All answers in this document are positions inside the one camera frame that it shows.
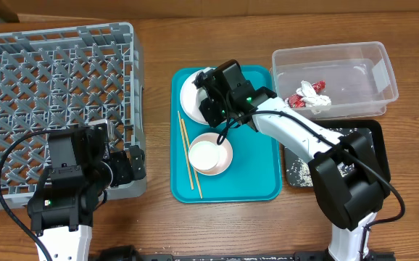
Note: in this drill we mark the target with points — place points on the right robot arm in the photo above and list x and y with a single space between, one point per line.
349 183

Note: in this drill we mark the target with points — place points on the white round plate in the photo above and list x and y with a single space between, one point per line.
188 98

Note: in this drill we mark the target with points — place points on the clear plastic bin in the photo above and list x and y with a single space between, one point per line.
358 77

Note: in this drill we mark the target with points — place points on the grey dishwasher rack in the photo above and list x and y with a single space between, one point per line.
62 78

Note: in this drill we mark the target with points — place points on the red snack wrapper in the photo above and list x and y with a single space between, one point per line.
296 99

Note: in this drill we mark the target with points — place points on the white paper cup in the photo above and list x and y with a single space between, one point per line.
203 155

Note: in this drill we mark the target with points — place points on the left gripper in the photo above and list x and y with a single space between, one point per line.
130 165

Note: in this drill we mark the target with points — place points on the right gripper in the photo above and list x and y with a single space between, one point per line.
212 120

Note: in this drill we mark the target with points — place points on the teal plastic tray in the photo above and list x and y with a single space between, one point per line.
254 173

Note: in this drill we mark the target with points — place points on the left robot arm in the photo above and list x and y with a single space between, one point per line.
74 186

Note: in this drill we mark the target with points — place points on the pink bowl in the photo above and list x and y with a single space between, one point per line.
225 153

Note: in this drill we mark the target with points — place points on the white tissue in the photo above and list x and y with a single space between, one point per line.
312 95

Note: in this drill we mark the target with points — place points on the white rice grains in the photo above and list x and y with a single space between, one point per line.
297 170

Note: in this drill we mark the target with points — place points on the black plastic tray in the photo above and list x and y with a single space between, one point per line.
377 134

